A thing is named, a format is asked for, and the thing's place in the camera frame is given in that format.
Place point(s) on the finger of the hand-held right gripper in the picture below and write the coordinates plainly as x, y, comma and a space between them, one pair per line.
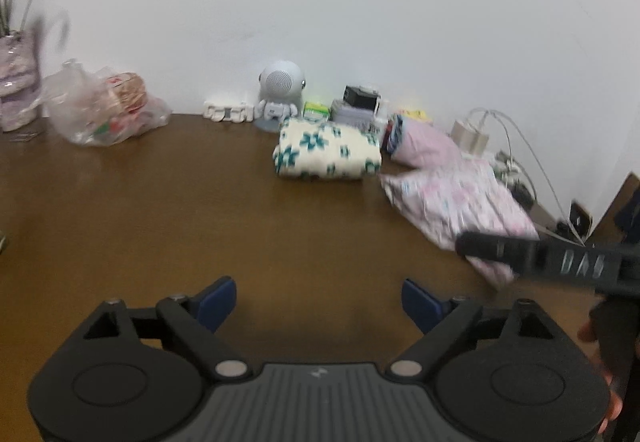
495, 249

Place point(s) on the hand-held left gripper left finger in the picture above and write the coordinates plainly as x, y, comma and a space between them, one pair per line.
217, 304

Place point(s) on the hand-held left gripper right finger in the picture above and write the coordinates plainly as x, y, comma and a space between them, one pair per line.
420, 306

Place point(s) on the purple floral garment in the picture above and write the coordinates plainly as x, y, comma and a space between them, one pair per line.
460, 202

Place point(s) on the cream teal-flower garment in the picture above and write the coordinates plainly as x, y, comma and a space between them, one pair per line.
325, 147

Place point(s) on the person's right hand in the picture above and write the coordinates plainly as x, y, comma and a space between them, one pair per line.
620, 332

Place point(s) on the brown wooden cabinet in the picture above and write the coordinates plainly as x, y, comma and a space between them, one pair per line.
607, 217

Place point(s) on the black power adapter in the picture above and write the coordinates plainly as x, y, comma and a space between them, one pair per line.
522, 196

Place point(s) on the white power strip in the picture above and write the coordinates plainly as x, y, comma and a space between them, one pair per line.
510, 170

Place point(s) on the pink folded garment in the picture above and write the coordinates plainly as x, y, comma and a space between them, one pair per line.
425, 142

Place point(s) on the yellow packet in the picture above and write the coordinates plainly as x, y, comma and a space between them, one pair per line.
417, 114

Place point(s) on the white plastic clip holder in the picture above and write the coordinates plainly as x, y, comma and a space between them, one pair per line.
225, 112

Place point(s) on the patterned tin box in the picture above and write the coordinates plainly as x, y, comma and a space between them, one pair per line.
350, 116

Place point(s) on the black charger box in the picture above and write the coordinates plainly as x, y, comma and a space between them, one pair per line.
361, 96

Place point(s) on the small green white box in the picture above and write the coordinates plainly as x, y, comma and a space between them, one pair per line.
316, 111

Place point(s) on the plastic bag of snacks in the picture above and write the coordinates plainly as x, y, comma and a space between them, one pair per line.
100, 107

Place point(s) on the white robot speaker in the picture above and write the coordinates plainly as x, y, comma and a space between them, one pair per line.
280, 80

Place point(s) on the crocheted vase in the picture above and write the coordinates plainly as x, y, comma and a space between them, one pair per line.
17, 82

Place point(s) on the black phone mount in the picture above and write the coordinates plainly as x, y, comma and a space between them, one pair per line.
580, 217

